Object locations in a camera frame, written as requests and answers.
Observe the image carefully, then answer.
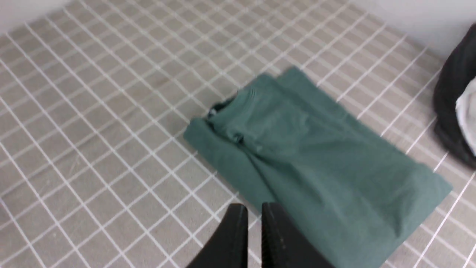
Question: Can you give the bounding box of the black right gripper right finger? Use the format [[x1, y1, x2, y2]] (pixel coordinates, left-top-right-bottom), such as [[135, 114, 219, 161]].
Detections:
[[261, 202, 333, 268]]

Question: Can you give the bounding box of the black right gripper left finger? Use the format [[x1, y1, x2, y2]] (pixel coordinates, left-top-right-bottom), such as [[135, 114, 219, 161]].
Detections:
[[187, 203, 248, 268]]

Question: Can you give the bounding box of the green long sleeve shirt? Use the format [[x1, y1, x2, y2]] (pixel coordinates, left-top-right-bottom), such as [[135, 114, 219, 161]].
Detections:
[[183, 67, 452, 268]]

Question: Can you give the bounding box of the white shirt in pile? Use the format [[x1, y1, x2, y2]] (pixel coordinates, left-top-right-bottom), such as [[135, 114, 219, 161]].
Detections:
[[455, 79, 476, 155]]

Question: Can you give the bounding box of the grey checkered tablecloth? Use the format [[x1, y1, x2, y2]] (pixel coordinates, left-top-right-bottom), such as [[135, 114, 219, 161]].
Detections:
[[0, 0, 475, 268]]

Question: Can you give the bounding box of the black garment in pile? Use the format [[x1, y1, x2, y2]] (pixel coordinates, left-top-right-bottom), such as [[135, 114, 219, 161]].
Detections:
[[433, 23, 476, 169]]

